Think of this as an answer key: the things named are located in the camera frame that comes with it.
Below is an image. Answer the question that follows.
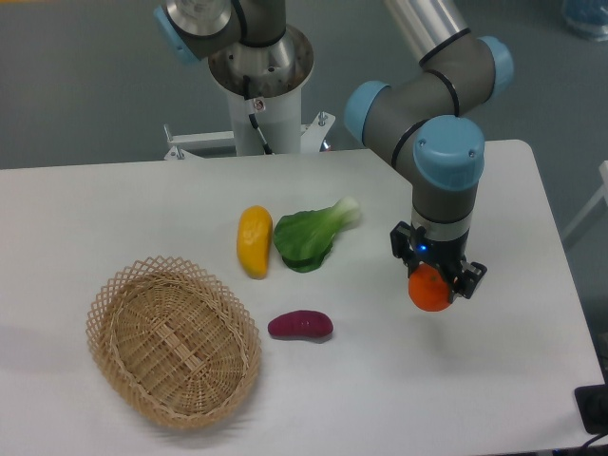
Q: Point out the blue plastic bag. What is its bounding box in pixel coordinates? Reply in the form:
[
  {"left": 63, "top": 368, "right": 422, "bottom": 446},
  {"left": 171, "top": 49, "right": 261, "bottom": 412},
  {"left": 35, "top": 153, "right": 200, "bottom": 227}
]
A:
[{"left": 561, "top": 0, "right": 607, "bottom": 42}]

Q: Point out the yellow mango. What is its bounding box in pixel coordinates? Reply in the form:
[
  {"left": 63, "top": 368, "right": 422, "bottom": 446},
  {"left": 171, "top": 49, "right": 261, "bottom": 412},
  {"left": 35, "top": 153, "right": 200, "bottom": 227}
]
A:
[{"left": 237, "top": 205, "right": 273, "bottom": 279}]

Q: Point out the green bok choy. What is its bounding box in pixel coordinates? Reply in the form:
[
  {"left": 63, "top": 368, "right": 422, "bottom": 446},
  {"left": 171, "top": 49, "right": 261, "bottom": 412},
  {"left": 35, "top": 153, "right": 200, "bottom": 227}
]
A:
[{"left": 273, "top": 197, "right": 361, "bottom": 273}]

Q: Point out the orange fruit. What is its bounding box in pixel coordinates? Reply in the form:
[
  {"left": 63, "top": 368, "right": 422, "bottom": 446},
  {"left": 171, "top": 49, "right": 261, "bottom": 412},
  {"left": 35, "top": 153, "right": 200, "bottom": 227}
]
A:
[{"left": 408, "top": 263, "right": 450, "bottom": 312}]

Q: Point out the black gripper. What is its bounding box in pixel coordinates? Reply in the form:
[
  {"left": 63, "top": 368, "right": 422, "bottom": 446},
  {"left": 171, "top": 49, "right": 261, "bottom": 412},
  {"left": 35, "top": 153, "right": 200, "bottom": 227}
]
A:
[{"left": 389, "top": 221, "right": 487, "bottom": 301}]

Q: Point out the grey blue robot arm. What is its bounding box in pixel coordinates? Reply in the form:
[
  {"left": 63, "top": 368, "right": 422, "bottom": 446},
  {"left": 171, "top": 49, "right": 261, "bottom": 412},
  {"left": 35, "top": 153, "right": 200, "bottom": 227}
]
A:
[{"left": 154, "top": 1, "right": 514, "bottom": 298}]

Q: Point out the white frame at right edge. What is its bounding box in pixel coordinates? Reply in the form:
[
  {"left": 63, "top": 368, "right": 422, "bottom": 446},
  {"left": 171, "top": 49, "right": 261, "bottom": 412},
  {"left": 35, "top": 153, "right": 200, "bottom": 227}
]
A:
[{"left": 560, "top": 161, "right": 607, "bottom": 250}]

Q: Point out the woven wicker basket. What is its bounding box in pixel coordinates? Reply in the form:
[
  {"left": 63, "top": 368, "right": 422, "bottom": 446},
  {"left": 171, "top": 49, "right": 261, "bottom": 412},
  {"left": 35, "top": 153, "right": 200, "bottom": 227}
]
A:
[{"left": 85, "top": 256, "right": 261, "bottom": 429}]

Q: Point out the black device at table edge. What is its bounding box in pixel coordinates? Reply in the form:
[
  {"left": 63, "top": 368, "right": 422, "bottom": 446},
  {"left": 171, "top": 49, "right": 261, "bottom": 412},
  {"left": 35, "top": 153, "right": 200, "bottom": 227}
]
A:
[{"left": 574, "top": 385, "right": 607, "bottom": 434}]

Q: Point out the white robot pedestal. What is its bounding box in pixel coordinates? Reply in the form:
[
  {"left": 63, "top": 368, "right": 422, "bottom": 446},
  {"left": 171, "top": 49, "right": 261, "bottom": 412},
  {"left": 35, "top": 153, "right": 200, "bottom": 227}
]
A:
[{"left": 164, "top": 25, "right": 335, "bottom": 160}]

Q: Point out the black cable on pedestal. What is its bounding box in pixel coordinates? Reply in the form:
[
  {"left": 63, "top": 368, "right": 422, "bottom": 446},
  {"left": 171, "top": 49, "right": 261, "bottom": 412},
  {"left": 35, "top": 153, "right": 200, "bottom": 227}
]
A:
[{"left": 242, "top": 74, "right": 276, "bottom": 156}]

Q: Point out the purple sweet potato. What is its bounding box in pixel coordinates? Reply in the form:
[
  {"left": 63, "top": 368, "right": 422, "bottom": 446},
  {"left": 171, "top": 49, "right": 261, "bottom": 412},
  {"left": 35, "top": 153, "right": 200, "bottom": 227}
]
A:
[{"left": 267, "top": 310, "right": 333, "bottom": 339}]

